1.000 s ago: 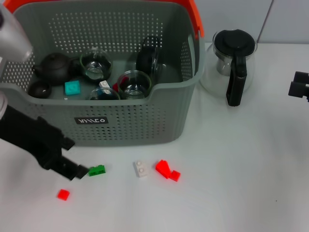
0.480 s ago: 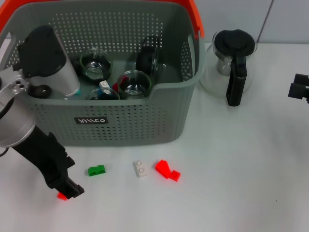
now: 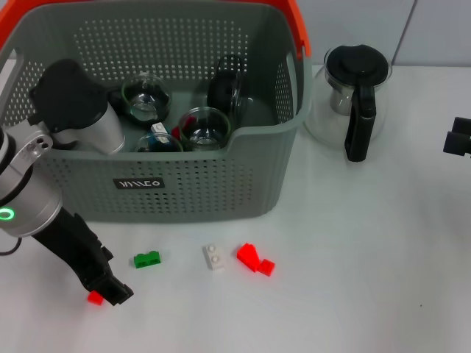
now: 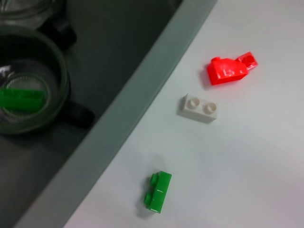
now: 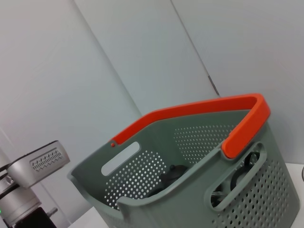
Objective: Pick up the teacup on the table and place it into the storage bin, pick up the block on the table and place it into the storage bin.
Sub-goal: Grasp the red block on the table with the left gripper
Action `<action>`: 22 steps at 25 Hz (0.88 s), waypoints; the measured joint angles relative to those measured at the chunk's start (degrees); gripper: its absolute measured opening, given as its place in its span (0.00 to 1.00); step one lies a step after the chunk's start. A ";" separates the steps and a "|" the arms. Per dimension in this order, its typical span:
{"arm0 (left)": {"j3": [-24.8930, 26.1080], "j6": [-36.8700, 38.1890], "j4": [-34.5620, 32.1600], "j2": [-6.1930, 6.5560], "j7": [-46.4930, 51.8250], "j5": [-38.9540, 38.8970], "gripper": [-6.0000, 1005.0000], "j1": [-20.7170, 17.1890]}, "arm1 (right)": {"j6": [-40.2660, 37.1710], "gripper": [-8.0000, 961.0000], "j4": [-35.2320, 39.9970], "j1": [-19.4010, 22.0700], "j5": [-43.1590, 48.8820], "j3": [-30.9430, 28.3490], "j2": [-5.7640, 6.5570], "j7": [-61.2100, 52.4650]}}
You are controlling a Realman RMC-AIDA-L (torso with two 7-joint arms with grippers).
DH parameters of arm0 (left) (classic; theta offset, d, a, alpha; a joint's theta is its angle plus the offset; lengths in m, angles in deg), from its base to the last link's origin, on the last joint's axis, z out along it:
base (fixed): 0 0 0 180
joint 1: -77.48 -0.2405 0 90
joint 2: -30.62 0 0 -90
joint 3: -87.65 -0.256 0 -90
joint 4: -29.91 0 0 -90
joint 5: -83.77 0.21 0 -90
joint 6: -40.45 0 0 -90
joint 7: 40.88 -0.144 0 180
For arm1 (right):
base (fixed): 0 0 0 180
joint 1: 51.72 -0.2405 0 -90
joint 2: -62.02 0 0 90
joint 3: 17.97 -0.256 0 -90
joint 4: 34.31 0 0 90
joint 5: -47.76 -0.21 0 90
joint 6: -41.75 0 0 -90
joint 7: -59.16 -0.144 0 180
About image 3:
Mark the left wrist camera housing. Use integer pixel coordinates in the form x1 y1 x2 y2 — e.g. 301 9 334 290
29 58 127 157

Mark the glass pot with black lid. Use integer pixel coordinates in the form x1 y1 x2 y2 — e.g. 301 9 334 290
303 43 393 163

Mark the green brick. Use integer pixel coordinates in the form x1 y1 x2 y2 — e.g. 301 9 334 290
132 250 163 269

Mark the left arm cable with plug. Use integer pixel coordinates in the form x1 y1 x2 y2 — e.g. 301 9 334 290
0 237 21 257

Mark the dark red long brick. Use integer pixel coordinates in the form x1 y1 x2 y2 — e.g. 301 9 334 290
171 115 198 140

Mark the white two-stud brick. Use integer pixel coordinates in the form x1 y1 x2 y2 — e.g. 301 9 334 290
202 243 227 273

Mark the grey perforated storage bin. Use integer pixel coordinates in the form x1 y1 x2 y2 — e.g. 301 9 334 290
0 1 309 225

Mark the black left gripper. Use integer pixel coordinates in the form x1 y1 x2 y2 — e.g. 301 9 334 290
31 206 135 306

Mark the orange bin handle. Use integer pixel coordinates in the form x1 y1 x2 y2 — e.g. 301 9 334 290
0 0 313 60

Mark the red sloped brick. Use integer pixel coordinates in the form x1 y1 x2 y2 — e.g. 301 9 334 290
236 242 264 273

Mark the glass teacup with black holder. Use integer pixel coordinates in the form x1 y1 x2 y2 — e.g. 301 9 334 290
178 105 233 153
207 54 275 124
134 132 185 153
121 72 173 129

